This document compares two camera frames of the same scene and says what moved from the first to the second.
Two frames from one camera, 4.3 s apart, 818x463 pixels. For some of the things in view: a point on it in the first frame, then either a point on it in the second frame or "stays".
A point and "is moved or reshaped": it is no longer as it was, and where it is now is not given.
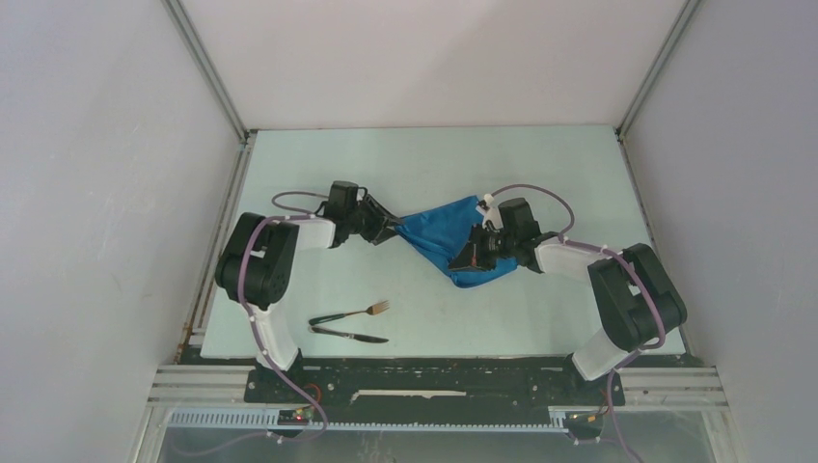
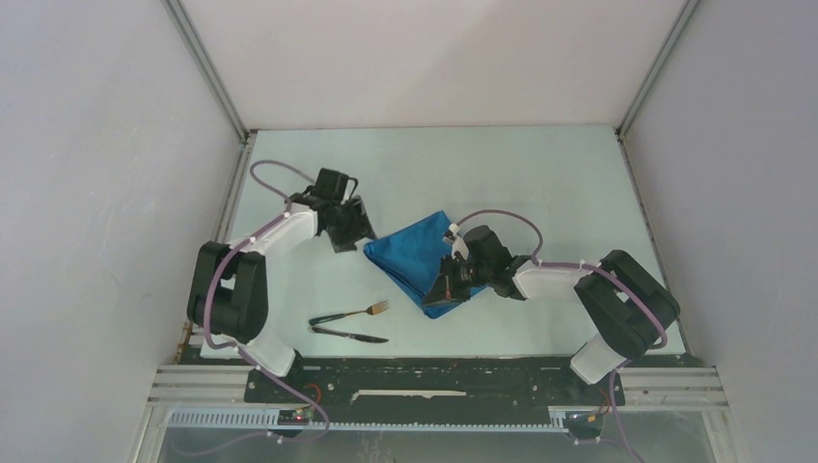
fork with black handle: (370, 311) stays
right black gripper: (473, 256) → (447, 288)
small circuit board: (294, 417) stays
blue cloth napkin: (440, 231) is moved or reshaped
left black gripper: (381, 219) → (360, 229)
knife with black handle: (366, 339) stays
